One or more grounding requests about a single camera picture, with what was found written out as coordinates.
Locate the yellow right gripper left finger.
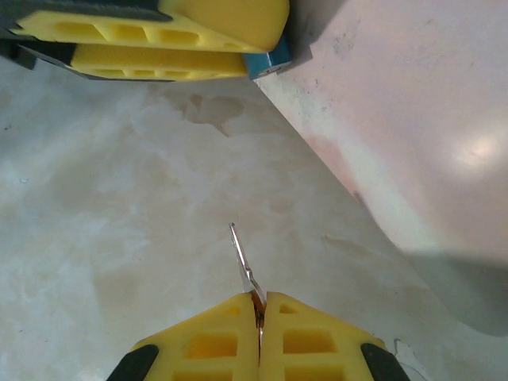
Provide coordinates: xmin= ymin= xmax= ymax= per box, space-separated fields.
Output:
xmin=113 ymin=292 xmax=261 ymax=381

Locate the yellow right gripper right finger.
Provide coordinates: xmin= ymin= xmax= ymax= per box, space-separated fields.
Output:
xmin=260 ymin=291 xmax=412 ymax=381

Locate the teal padlock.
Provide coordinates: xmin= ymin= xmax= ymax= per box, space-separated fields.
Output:
xmin=241 ymin=33 xmax=294 ymax=80

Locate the pink rabbit picture mat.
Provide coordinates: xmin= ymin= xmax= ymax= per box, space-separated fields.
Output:
xmin=253 ymin=0 xmax=508 ymax=338

